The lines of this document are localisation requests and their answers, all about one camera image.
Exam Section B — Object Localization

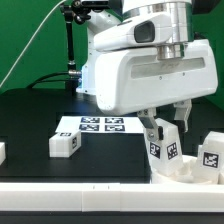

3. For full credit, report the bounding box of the white border rail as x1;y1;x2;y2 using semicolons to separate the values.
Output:
0;183;224;212
0;142;6;165

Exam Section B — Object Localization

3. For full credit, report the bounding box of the white round stool seat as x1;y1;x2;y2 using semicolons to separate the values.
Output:
150;155;218;185

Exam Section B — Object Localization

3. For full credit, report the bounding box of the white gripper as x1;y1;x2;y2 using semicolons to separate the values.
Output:
94;19;218;142

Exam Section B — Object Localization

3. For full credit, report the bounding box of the black cable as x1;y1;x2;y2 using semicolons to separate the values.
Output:
26;71;82;90

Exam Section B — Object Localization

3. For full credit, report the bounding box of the white left border rail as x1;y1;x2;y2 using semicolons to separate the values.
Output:
0;142;6;165

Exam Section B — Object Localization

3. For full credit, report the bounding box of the white cable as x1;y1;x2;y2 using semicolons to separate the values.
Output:
0;0;68;88

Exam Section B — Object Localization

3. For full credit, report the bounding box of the black camera on stand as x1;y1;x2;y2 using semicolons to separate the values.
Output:
81;0;123;9

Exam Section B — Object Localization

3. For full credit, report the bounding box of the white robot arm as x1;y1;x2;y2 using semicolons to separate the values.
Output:
73;0;218;141

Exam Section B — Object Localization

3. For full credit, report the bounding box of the paper sheet with markers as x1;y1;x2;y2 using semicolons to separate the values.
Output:
56;116;143;134

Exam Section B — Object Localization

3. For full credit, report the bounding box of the white front border rail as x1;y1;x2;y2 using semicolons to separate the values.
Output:
0;183;224;212

